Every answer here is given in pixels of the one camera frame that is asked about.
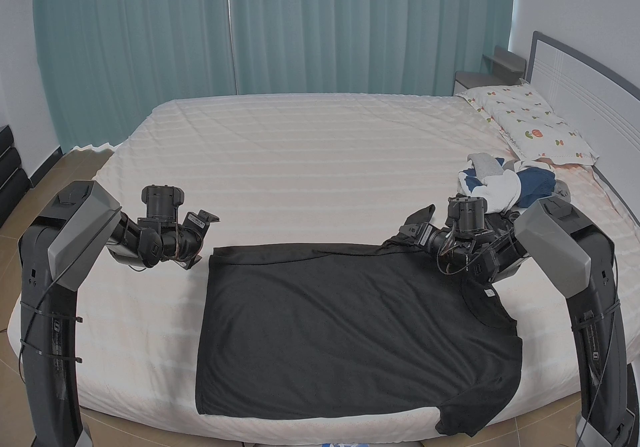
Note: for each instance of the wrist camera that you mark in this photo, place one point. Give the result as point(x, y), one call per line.
point(195, 224)
point(427, 236)

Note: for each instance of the pile of clothes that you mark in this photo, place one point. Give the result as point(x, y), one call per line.
point(500, 190)

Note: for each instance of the white printed pillow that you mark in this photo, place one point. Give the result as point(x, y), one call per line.
point(530, 120)

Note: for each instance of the grey bedside table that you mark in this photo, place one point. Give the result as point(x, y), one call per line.
point(492, 68)

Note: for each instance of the black T-shirt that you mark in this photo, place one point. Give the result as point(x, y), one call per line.
point(325, 325)

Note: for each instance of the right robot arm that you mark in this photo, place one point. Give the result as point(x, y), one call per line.
point(555, 245)

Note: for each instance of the blue-green curtain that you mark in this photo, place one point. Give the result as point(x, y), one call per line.
point(135, 35)
point(370, 10)

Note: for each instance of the bed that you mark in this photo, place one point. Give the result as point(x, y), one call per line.
point(300, 145)

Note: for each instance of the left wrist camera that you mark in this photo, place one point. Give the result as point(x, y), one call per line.
point(195, 224)

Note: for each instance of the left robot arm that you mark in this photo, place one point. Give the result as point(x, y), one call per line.
point(65, 245)

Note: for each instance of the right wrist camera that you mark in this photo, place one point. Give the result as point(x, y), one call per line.
point(427, 236)

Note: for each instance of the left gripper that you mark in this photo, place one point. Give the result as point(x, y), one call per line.
point(185, 250)

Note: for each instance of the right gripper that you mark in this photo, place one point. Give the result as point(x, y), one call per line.
point(440, 247)

